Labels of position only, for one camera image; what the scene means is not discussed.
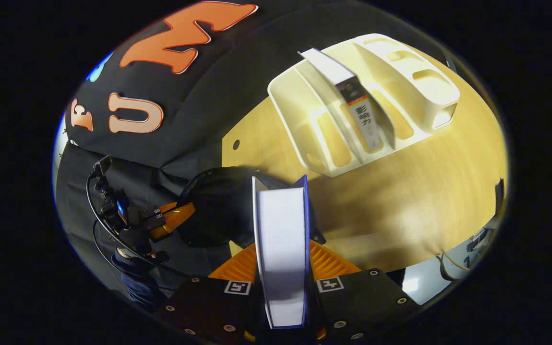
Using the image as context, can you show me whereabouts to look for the blue book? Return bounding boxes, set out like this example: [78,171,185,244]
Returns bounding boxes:
[252,175,311,330]

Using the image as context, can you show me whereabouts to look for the white bookshelf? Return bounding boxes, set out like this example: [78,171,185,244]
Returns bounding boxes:
[267,34,461,178]

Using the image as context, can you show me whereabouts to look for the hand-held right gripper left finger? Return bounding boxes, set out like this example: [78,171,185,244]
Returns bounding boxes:
[156,242,265,343]

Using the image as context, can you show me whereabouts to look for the white grey book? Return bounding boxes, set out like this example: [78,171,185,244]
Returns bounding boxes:
[299,48,385,153]

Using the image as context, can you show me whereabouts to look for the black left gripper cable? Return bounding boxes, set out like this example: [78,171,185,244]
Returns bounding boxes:
[86,173,190,279]

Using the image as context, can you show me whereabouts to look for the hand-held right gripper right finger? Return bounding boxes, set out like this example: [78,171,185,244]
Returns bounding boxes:
[306,240,423,343]

